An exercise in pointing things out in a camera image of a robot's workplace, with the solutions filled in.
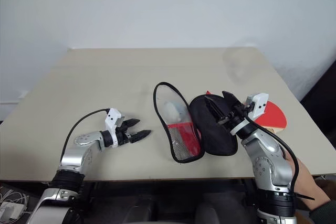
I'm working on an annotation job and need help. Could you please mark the black furniture panel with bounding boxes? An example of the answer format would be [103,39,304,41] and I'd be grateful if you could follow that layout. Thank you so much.
[300,58,336,141]

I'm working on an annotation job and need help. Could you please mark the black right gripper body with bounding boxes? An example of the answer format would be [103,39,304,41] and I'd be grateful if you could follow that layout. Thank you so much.
[216,104,253,131]

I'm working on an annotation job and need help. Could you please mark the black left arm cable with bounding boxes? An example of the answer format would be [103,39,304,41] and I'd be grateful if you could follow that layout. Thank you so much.
[59,108,111,163]

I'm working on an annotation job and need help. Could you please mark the red zippered pouch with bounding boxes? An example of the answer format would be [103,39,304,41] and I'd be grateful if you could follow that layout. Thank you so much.
[153,81,240,164]

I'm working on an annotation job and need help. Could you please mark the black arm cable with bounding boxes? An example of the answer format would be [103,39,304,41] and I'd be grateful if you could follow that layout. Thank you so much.
[243,111,301,211]
[59,108,111,163]

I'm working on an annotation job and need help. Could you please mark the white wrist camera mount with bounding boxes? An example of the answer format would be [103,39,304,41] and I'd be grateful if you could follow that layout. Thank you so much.
[104,108,122,148]
[230,93,270,136]

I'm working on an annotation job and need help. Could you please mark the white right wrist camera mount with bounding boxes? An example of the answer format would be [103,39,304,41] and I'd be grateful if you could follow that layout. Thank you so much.
[230,93,270,136]

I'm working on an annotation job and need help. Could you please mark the red table tennis paddle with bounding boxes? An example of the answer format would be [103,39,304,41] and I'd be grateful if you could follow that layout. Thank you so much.
[245,99,289,134]

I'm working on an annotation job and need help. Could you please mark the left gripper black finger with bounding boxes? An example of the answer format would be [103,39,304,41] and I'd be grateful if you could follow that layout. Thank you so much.
[121,119,141,131]
[128,129,153,145]

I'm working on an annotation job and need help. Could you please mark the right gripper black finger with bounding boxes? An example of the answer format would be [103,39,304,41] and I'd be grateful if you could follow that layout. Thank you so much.
[205,96,229,124]
[222,90,242,110]

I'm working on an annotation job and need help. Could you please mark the dark rounded shape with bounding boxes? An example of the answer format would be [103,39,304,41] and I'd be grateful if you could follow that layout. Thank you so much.
[125,195,162,224]

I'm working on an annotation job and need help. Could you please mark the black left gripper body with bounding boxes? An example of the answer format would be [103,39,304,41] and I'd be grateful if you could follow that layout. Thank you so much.
[116,125,132,145]

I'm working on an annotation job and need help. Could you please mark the white power adapter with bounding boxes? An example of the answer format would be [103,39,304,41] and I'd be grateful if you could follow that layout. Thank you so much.
[0,201,25,220]

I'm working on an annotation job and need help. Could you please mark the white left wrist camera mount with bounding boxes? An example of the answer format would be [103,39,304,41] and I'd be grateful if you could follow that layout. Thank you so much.
[104,108,122,148]

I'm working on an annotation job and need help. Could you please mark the white floor cables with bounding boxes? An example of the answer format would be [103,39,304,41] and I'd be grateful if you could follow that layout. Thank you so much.
[0,184,31,224]

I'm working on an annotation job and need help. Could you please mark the white balls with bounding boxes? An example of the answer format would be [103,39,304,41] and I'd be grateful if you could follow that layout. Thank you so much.
[161,99,186,124]

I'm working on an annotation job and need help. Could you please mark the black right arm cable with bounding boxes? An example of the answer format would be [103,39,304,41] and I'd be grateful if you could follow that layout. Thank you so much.
[243,111,301,211]

